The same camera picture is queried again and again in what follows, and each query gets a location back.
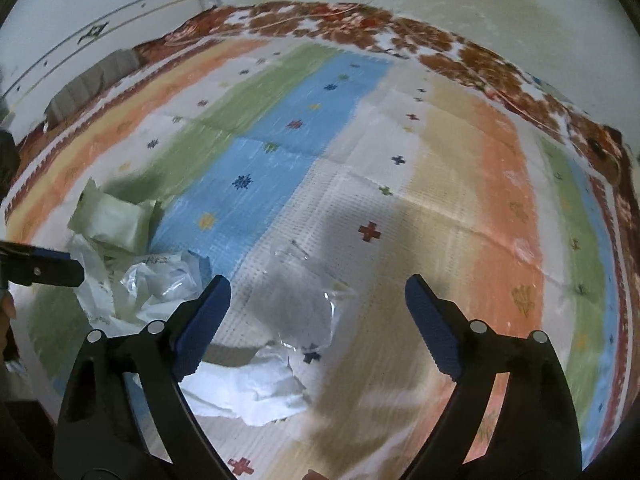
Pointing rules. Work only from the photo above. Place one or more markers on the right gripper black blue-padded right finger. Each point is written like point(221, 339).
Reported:
point(511, 414)

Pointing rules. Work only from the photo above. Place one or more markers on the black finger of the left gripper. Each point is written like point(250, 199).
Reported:
point(26, 265)

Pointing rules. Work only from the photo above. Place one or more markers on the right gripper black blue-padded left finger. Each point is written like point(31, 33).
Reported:
point(98, 436)

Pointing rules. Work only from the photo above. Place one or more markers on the white plastic wrapper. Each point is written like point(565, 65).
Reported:
point(121, 293)

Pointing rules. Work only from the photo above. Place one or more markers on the pale green paper wrapper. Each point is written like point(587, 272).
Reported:
point(106, 219)

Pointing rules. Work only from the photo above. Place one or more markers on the white tissue paper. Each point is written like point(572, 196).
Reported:
point(261, 391)

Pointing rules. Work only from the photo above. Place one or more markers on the clear plastic bag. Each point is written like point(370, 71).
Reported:
point(298, 300)

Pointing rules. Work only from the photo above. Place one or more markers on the person's left hand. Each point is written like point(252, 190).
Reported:
point(9, 350)

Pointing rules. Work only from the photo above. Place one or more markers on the person's right thumb tip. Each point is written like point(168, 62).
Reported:
point(313, 475)

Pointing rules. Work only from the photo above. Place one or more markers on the grey rolled pillow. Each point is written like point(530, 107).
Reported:
point(86, 86)

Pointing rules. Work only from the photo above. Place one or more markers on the striped colourful bed cover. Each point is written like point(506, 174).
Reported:
point(374, 398)

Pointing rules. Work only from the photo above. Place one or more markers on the brown floral bed blanket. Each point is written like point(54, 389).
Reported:
point(400, 30)

